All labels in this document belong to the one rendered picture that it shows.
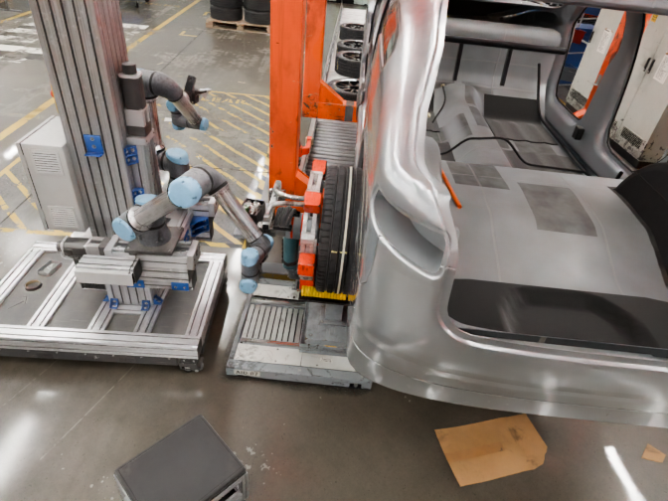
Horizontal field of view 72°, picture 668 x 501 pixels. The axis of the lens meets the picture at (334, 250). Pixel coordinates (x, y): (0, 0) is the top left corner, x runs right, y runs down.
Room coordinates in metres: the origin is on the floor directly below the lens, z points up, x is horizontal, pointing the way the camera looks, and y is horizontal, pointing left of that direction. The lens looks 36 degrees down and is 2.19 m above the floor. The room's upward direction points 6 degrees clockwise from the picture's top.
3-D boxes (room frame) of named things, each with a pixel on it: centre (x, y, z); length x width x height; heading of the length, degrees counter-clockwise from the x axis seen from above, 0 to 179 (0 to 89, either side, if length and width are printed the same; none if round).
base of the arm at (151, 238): (1.80, 0.88, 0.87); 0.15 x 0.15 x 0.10
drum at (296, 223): (2.00, 0.20, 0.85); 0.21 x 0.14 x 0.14; 91
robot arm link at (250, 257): (1.55, 0.35, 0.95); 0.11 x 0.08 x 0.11; 166
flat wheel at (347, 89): (5.66, -0.03, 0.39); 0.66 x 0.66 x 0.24
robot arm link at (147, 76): (2.32, 1.05, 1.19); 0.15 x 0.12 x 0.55; 80
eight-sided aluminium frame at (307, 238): (2.00, 0.13, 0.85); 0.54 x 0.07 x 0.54; 1
